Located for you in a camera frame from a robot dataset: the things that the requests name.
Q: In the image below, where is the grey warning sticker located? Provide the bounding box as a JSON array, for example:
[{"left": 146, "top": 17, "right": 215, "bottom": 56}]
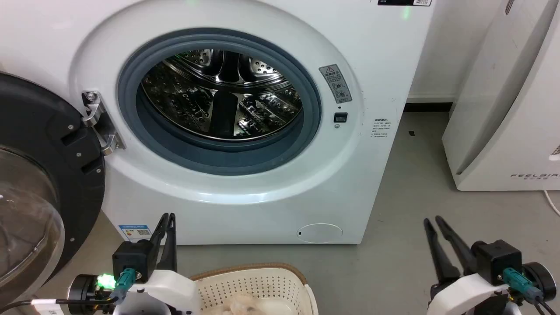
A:
[{"left": 318, "top": 64, "right": 353, "bottom": 104}]

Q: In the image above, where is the arm green-plug black cable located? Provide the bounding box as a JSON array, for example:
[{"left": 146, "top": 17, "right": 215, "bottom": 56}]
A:
[
  {"left": 502, "top": 268, "right": 560, "bottom": 315},
  {"left": 0, "top": 268, "right": 137, "bottom": 314}
]

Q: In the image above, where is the right arm green-plug black cable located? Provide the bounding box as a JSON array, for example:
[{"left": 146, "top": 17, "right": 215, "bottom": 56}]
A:
[{"left": 502, "top": 268, "right": 560, "bottom": 315}]

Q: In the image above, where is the stainless steel washing machine drum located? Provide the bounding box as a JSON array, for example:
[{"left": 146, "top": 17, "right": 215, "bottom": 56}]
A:
[{"left": 140, "top": 49, "right": 304, "bottom": 142}]

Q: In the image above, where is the white front-load washing machine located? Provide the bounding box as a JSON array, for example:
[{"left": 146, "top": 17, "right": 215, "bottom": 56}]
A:
[{"left": 0, "top": 0, "right": 436, "bottom": 245}]

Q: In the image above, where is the left arm green-plug black cable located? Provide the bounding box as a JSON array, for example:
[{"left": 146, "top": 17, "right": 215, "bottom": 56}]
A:
[{"left": 0, "top": 268, "right": 137, "bottom": 314}]

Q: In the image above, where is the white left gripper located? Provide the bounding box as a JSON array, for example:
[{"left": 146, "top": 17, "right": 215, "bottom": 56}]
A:
[{"left": 115, "top": 213, "right": 201, "bottom": 315}]

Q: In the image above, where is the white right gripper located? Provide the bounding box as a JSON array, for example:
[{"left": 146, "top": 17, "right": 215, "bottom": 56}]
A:
[{"left": 423, "top": 216, "right": 511, "bottom": 315}]

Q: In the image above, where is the white power cable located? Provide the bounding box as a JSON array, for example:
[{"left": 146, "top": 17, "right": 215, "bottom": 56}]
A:
[{"left": 544, "top": 189, "right": 560, "bottom": 217}]

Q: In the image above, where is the white air purifier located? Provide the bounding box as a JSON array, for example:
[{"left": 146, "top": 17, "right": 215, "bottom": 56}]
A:
[{"left": 441, "top": 0, "right": 560, "bottom": 192}]

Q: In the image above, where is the black label with QR code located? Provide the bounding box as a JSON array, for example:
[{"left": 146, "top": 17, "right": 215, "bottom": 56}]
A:
[{"left": 378, "top": 0, "right": 432, "bottom": 7}]

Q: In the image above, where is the black washer door with glass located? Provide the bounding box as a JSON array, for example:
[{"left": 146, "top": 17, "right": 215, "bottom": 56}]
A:
[{"left": 0, "top": 72, "right": 106, "bottom": 307}]

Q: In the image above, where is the blue energy label sticker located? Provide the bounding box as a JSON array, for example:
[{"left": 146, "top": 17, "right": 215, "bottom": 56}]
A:
[{"left": 118, "top": 224, "right": 153, "bottom": 244}]

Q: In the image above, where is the grey rubber door gasket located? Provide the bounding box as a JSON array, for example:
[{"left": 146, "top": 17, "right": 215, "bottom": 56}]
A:
[{"left": 117, "top": 28, "right": 322, "bottom": 176}]

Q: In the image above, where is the metal door hinge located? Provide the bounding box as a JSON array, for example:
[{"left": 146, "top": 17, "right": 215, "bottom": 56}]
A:
[{"left": 82, "top": 91, "right": 126, "bottom": 156}]

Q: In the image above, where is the cream perforated laundry basket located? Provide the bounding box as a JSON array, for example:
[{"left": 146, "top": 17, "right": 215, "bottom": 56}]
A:
[{"left": 189, "top": 263, "right": 319, "bottom": 315}]

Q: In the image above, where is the oval filter cover flap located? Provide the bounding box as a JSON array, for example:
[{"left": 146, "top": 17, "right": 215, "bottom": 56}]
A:
[{"left": 297, "top": 223, "right": 343, "bottom": 244}]

